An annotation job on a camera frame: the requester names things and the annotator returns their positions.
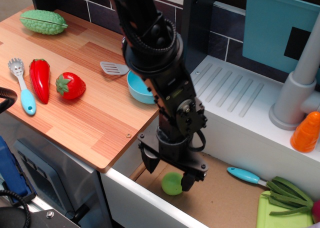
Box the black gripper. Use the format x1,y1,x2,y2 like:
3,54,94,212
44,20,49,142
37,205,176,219
137,127,209,191

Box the green toy pear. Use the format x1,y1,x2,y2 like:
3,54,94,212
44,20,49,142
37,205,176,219
161,172,183,196

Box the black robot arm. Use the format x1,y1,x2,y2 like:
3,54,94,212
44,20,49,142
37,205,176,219
109,0,208,191

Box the light blue bowl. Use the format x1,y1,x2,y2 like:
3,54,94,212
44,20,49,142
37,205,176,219
127,71,155,104

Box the lime green cutting board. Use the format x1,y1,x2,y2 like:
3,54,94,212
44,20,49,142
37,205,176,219
256,190,314,228

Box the grey toy oven door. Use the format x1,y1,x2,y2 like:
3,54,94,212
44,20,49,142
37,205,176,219
13,138,106,228

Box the green felt leafy vegetable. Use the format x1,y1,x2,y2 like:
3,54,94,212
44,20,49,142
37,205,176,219
263,176,314,216

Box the red toy strawberry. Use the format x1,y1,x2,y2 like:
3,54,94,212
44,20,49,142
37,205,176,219
55,72,87,100

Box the metal mounting plate with bolt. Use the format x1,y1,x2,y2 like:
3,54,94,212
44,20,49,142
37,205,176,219
30,209,79,228

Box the orange toy carrot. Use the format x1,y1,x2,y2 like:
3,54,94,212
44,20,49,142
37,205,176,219
290,111,320,153

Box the grey toy faucet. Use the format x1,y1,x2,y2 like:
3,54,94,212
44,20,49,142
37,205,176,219
269,17,320,130

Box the pink toy at edge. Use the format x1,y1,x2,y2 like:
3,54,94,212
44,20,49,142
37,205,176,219
311,200,320,224

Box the blue clamp device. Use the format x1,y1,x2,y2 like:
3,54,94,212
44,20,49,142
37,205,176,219
0,137,36,202

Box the red toy chili pepper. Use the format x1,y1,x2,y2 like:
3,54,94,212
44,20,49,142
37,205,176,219
29,59,51,104

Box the teal toy cabinet box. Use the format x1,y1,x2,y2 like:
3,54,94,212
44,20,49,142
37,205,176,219
242,0,320,73

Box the green toy bitter gourd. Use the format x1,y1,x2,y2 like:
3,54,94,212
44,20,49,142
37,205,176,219
19,9,68,35

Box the blue handled utensil in sink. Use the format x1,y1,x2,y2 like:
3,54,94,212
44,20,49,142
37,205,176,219
226,167,267,187

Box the grey spatula blue handle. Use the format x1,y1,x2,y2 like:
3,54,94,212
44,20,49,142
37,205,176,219
100,61,129,76

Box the black braided cable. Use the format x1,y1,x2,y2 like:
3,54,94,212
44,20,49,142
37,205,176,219
0,189,31,228

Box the black hose at left edge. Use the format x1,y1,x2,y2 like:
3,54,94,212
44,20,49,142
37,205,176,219
0,86,18,115

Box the grey pasta spoon blue handle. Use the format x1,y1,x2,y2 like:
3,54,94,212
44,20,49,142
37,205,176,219
8,58,37,116

